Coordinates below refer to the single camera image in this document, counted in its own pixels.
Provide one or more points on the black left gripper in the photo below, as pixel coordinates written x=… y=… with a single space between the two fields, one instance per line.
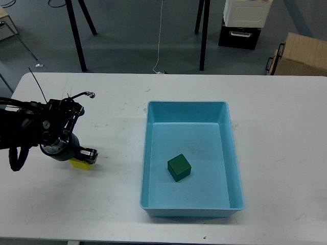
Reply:
x=62 y=150

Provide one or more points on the yellow wooden cube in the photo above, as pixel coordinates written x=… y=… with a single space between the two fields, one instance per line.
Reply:
x=80 y=164

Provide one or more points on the green wooden cube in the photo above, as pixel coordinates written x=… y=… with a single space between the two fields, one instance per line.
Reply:
x=179 y=167

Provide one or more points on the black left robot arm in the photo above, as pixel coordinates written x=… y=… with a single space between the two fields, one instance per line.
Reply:
x=49 y=126

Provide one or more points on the black storage box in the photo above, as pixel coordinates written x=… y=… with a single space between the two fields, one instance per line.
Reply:
x=239 y=37

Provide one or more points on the white storage box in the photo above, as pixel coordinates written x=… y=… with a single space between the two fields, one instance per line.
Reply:
x=246 y=14

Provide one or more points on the blue plastic bin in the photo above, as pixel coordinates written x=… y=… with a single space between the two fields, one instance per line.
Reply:
x=190 y=162

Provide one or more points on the wooden furniture at left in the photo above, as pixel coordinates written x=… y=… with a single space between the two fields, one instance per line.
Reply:
x=7 y=25

